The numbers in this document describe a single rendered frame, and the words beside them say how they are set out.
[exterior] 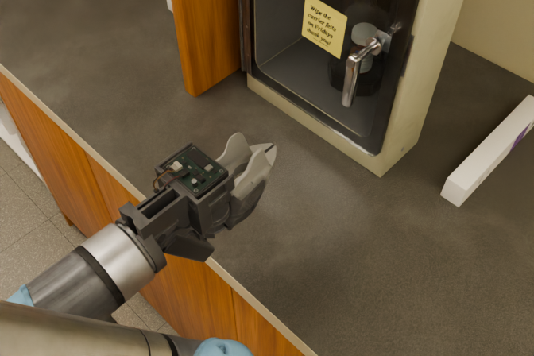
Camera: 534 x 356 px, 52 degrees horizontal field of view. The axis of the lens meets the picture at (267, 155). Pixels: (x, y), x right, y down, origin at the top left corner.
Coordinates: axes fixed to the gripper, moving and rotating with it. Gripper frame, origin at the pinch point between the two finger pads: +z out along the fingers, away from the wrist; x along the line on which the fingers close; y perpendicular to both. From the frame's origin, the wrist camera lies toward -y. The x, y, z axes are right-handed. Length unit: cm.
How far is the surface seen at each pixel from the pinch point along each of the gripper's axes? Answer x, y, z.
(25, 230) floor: 104, -114, -17
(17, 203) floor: 117, -114, -13
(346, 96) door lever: -0.3, -0.4, 15.6
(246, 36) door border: 24.9, -6.5, 20.8
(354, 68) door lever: -0.8, 4.9, 15.8
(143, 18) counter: 59, -20, 21
